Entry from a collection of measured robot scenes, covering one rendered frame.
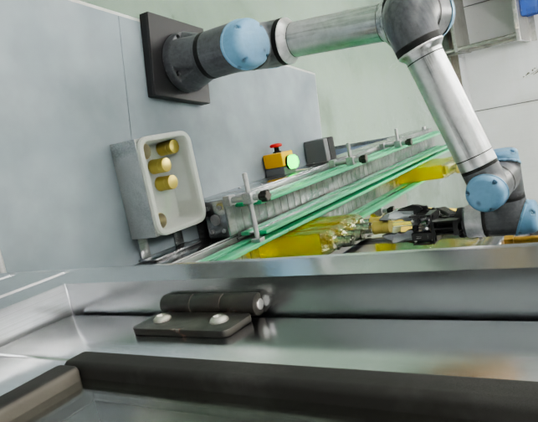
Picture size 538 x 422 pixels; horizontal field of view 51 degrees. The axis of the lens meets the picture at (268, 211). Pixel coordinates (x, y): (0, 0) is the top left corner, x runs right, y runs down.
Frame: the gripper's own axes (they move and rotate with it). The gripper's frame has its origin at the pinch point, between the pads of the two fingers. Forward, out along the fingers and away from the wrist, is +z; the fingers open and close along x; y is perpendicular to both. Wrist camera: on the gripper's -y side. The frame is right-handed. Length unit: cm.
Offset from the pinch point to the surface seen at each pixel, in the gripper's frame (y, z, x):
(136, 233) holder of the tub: 44, 41, -13
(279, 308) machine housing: 112, -40, -21
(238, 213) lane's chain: 19.5, 30.5, -10.7
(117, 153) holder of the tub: 44, 42, -31
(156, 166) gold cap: 36, 39, -27
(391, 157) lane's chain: -92, 30, -9
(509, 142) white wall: -573, 67, 37
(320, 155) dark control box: -43, 37, -18
